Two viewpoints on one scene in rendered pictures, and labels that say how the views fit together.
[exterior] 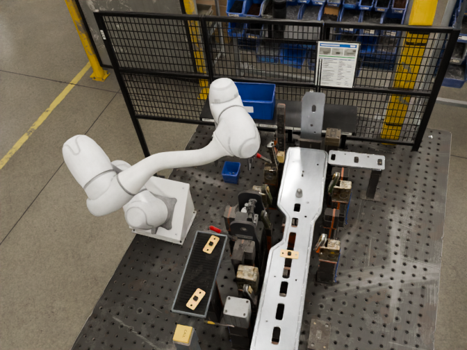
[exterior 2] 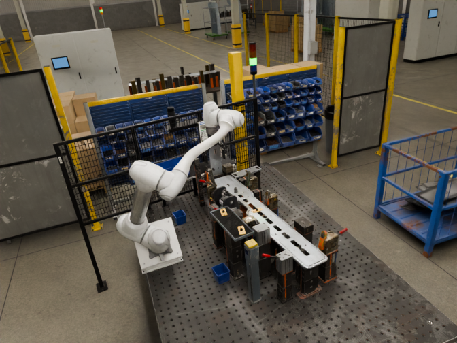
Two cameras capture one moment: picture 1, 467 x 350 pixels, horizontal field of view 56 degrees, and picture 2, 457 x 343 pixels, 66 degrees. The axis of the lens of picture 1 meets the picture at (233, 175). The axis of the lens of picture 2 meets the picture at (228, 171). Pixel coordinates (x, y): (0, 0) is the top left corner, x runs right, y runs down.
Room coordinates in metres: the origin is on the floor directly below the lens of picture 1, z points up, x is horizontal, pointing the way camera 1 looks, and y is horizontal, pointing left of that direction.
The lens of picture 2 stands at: (-0.54, 1.52, 2.51)
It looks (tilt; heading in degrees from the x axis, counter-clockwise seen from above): 27 degrees down; 316
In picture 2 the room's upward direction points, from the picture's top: 5 degrees counter-clockwise
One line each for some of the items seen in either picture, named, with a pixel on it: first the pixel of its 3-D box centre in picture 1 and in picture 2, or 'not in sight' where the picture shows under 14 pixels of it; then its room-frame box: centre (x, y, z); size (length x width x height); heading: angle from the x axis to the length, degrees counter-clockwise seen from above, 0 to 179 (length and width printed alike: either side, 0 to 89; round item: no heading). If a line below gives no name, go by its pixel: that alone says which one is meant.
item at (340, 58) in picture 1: (336, 64); (209, 133); (1.91, -0.63, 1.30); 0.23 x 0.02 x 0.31; 71
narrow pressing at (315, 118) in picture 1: (312, 117); (215, 158); (1.66, -0.45, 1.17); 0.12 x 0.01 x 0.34; 71
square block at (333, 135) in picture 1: (330, 155); (228, 182); (1.64, -0.57, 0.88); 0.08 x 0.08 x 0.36; 71
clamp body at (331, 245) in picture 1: (326, 262); (272, 213); (0.98, -0.39, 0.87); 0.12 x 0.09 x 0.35; 71
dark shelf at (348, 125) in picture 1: (277, 113); (189, 172); (1.89, -0.30, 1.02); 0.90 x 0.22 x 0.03; 71
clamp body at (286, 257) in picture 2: not in sight; (284, 277); (0.47, 0.14, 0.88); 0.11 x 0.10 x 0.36; 71
